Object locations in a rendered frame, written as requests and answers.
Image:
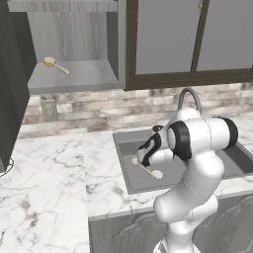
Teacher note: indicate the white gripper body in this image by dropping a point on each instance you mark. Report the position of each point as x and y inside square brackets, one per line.
[163, 156]

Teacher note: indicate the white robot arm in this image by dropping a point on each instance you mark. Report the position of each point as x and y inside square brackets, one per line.
[192, 171]

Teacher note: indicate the wooden dish brush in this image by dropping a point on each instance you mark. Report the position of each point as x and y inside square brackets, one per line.
[50, 61]
[149, 171]

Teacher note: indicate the grey kitchen sink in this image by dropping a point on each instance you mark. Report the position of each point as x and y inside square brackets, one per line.
[131, 161]

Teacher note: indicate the grey base cabinet door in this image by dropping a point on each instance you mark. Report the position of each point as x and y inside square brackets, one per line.
[128, 235]
[230, 224]

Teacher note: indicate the grey dark-framed cabinet door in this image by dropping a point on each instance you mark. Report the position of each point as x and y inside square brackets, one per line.
[227, 33]
[164, 36]

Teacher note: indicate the dark open cabinet door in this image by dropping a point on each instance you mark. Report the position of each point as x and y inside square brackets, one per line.
[11, 99]

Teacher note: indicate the grey curved tap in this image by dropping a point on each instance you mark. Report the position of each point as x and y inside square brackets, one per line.
[191, 93]

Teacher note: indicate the grey open wall cabinet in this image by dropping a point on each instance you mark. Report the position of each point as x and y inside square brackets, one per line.
[75, 77]

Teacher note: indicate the grey wall socket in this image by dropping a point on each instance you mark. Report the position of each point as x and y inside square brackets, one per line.
[49, 108]

